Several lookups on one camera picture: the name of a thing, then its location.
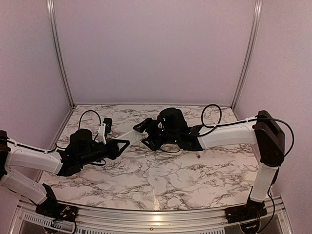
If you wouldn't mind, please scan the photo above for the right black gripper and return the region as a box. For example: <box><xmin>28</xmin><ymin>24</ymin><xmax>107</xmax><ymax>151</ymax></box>
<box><xmin>133</xmin><ymin>117</ymin><xmax>179</xmax><ymax>151</ymax></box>

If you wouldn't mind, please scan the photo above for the front aluminium rail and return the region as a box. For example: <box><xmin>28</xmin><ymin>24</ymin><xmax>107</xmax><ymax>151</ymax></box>
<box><xmin>9</xmin><ymin>196</ymin><xmax>293</xmax><ymax>234</ymax></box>

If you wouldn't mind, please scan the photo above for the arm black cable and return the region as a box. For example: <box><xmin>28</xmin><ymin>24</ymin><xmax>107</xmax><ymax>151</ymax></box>
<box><xmin>79</xmin><ymin>110</ymin><xmax>102</xmax><ymax>137</ymax></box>
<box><xmin>201</xmin><ymin>103</ymin><xmax>222</xmax><ymax>128</ymax></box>

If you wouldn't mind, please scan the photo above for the left aluminium frame post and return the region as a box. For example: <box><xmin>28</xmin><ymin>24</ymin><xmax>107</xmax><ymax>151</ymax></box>
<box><xmin>46</xmin><ymin>0</ymin><xmax>75</xmax><ymax>109</ymax></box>

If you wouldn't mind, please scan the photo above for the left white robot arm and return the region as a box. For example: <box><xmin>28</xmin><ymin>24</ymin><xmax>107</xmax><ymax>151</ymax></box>
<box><xmin>0</xmin><ymin>129</ymin><xmax>130</xmax><ymax>217</ymax></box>

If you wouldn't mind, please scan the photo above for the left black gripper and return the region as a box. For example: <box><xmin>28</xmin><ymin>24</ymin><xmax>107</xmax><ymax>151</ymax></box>
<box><xmin>78</xmin><ymin>137</ymin><xmax>130</xmax><ymax>166</ymax></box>

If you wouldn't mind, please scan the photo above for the right aluminium frame post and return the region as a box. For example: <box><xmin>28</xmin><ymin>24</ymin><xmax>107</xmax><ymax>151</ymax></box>
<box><xmin>231</xmin><ymin>0</ymin><xmax>263</xmax><ymax>111</ymax></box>

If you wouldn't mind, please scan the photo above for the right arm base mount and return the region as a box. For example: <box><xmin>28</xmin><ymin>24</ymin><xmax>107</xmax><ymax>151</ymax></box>
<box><xmin>224</xmin><ymin>197</ymin><xmax>268</xmax><ymax>223</ymax></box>

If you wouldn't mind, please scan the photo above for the aluminium frame post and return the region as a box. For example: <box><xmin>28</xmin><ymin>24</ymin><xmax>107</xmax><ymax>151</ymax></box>
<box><xmin>46</xmin><ymin>0</ymin><xmax>75</xmax><ymax>109</ymax></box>
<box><xmin>231</xmin><ymin>0</ymin><xmax>263</xmax><ymax>111</ymax></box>

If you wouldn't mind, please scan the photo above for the white remote control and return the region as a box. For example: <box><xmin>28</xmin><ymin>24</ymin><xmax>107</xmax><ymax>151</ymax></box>
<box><xmin>116</xmin><ymin>129</ymin><xmax>143</xmax><ymax>145</ymax></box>

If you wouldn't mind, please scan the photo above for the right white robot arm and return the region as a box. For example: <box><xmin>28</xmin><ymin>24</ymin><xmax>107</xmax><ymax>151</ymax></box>
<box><xmin>133</xmin><ymin>108</ymin><xmax>285</xmax><ymax>218</ymax></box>

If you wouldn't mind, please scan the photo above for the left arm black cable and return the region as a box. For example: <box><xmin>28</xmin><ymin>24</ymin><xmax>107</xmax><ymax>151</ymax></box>
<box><xmin>79</xmin><ymin>110</ymin><xmax>102</xmax><ymax>137</ymax></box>

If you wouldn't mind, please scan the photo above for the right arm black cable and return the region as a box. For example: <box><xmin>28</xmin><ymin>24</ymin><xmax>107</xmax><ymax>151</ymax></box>
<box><xmin>201</xmin><ymin>103</ymin><xmax>222</xmax><ymax>128</ymax></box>

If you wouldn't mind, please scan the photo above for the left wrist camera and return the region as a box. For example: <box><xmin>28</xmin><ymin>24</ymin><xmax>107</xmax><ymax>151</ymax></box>
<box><xmin>97</xmin><ymin>117</ymin><xmax>113</xmax><ymax>144</ymax></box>

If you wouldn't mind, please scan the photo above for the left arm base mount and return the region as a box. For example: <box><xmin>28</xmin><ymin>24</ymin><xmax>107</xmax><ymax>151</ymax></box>
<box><xmin>36</xmin><ymin>184</ymin><xmax>78</xmax><ymax>222</ymax></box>

